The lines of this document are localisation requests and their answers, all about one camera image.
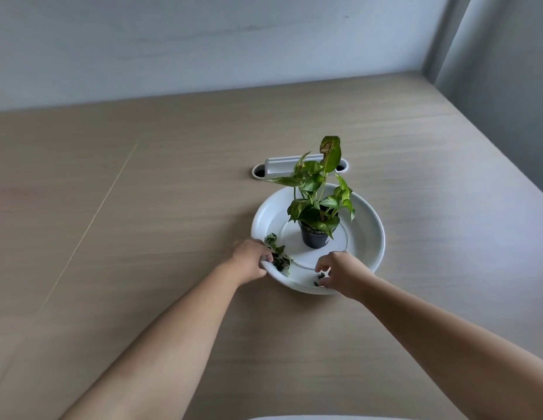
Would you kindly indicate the person's left hand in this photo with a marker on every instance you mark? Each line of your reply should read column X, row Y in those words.
column 247, row 262

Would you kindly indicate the person's right hand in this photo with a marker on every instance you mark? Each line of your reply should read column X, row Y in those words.
column 346, row 275

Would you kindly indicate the person's right thumb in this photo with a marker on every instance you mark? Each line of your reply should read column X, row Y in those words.
column 325, row 282

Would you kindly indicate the person's left thumb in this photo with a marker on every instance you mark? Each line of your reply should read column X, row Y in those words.
column 266, row 259

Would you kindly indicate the white round plant saucer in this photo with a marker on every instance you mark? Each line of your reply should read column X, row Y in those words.
column 363, row 240

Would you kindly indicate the person's left forearm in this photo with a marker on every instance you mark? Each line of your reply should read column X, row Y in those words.
column 166, row 354

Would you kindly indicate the person's right forearm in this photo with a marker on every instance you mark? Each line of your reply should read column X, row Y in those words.
column 451, row 349

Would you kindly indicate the small cut green leaf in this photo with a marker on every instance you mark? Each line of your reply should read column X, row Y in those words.
column 319, row 275

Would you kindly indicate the pile of cut green leaves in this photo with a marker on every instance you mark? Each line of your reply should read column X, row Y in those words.
column 279, row 255

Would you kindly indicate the black plastic plant pot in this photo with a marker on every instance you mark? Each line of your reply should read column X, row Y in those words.
column 313, row 238

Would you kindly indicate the green leafy potted plant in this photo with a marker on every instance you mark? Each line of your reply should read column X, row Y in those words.
column 314, row 201

